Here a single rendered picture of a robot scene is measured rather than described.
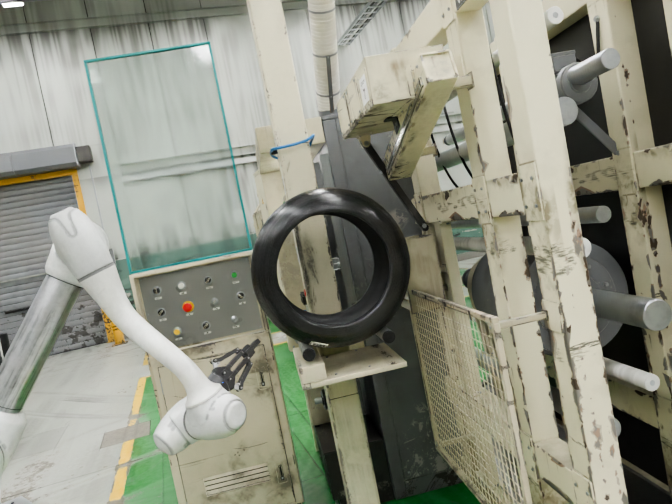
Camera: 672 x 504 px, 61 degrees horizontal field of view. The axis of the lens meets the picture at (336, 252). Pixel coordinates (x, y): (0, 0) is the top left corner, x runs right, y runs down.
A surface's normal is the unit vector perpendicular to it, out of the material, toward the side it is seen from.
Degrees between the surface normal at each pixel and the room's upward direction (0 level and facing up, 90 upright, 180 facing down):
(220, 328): 90
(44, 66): 90
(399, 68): 90
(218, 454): 90
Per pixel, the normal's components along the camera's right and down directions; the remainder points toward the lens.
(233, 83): 0.28, 0.00
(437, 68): 0.07, -0.28
